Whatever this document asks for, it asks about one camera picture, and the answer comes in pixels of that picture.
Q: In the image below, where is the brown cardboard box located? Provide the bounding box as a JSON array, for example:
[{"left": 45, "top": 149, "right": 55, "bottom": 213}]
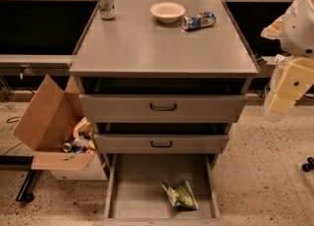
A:
[{"left": 13, "top": 75, "right": 94, "bottom": 171}]

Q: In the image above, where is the cream bowl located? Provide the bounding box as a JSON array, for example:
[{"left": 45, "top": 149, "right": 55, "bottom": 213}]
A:
[{"left": 150, "top": 2, "right": 185, "bottom": 24}]

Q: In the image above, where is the middle grey drawer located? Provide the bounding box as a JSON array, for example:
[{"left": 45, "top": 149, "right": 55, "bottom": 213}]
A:
[{"left": 94, "top": 134, "right": 229, "bottom": 153}]

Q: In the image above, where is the white green soda can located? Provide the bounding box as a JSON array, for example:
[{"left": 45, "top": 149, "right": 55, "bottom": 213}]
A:
[{"left": 98, "top": 0, "right": 116, "bottom": 20}]

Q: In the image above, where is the green jalapeno chip bag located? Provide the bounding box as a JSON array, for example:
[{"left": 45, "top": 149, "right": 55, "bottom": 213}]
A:
[{"left": 161, "top": 181, "right": 198, "bottom": 210}]

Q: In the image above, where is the bottom grey drawer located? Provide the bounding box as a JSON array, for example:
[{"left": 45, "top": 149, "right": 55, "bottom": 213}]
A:
[{"left": 93, "top": 154, "right": 231, "bottom": 226}]

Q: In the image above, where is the top grey drawer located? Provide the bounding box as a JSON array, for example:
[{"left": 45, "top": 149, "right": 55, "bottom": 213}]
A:
[{"left": 78, "top": 94, "right": 245, "bottom": 123}]

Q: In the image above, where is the black floor stand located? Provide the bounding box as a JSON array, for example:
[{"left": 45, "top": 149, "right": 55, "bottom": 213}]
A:
[{"left": 0, "top": 155, "right": 41, "bottom": 204}]

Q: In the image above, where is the silver can in box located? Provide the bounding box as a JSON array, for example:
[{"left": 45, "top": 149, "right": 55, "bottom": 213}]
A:
[{"left": 63, "top": 141, "right": 73, "bottom": 152}]

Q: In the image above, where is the grey drawer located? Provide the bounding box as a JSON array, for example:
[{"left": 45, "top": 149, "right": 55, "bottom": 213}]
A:
[
  {"left": 93, "top": 154, "right": 231, "bottom": 226},
  {"left": 78, "top": 94, "right": 245, "bottom": 123},
  {"left": 94, "top": 134, "right": 229, "bottom": 153}
]

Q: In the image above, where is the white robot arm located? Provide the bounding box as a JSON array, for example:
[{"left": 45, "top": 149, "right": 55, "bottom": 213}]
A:
[{"left": 261, "top": 0, "right": 314, "bottom": 117}]

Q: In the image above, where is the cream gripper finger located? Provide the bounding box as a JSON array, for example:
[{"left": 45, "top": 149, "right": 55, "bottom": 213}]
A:
[{"left": 266, "top": 94, "right": 295, "bottom": 115}]

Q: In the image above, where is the blue crushed soda can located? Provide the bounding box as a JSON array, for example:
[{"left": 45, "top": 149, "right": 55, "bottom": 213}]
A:
[{"left": 182, "top": 12, "right": 216, "bottom": 30}]

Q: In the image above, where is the grey drawer cabinet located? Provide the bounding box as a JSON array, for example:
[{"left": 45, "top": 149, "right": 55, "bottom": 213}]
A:
[{"left": 69, "top": 0, "right": 260, "bottom": 172}]

